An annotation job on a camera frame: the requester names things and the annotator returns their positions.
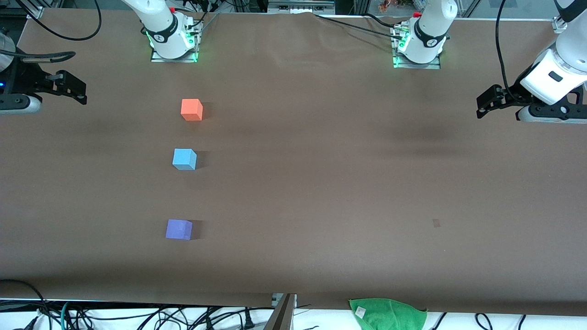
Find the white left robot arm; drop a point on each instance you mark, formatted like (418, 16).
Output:
(429, 27)

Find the blue cube block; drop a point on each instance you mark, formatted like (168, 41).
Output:
(184, 159)

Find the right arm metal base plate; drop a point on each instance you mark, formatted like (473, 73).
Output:
(196, 43)

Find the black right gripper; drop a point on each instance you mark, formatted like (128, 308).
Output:
(24, 77)

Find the green cloth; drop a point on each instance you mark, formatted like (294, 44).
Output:
(385, 314)

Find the grey metal box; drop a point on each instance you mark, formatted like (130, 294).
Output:
(300, 7)

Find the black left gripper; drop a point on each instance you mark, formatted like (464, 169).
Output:
(510, 95)

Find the black power plug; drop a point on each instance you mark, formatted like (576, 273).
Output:
(248, 319)

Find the purple cube block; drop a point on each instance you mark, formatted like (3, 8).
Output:
(179, 229)

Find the grey metal post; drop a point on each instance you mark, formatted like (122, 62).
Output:
(282, 316)

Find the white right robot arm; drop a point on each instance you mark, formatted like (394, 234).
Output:
(160, 23)

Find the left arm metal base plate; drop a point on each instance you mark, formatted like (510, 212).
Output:
(398, 63)

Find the orange cube block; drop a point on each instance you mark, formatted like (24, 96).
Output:
(191, 110)

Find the aluminium frame profile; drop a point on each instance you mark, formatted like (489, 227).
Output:
(34, 9)
(558, 25)

